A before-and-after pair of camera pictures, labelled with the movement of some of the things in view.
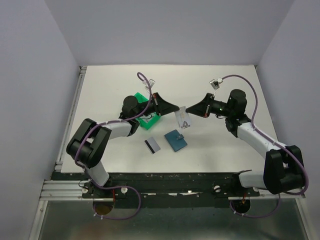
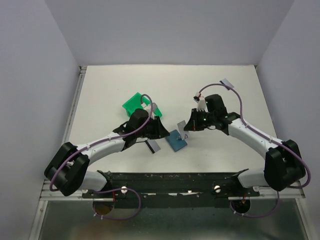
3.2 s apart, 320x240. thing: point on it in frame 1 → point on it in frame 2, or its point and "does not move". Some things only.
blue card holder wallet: (176, 140) does not move
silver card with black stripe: (152, 145) does not move
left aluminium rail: (63, 190) does not move
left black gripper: (162, 107) → (159, 130)
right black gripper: (202, 108) → (193, 124)
